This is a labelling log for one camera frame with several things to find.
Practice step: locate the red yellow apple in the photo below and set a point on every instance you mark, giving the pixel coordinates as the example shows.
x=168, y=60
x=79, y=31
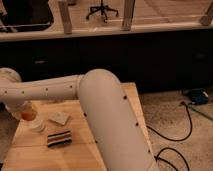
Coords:
x=26, y=116

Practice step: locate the black office chair base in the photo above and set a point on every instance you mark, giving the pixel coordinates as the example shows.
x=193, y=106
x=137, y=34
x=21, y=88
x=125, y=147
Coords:
x=103, y=9

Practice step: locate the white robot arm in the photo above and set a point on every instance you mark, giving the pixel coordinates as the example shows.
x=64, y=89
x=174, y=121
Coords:
x=108, y=111

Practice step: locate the wooden post left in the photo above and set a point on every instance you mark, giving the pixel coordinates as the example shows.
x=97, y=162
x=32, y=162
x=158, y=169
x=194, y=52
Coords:
x=65, y=16

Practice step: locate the dark cabinet upper left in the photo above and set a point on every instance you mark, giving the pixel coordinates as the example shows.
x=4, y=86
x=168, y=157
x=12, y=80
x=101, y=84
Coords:
x=27, y=15

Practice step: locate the wooden post middle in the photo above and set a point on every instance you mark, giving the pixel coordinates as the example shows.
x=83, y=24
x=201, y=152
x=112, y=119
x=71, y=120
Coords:
x=128, y=14

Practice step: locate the blue black floor device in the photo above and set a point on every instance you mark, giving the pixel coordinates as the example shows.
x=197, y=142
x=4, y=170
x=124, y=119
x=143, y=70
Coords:
x=196, y=96

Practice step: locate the wooden post right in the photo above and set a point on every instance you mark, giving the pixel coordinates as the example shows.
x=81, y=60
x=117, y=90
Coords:
x=208, y=17

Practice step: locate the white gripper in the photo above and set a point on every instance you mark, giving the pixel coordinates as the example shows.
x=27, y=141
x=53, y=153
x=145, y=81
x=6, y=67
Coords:
x=17, y=108

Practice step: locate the wooden post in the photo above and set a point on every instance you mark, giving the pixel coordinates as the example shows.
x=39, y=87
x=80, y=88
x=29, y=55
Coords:
x=65, y=16
x=128, y=14
x=208, y=17

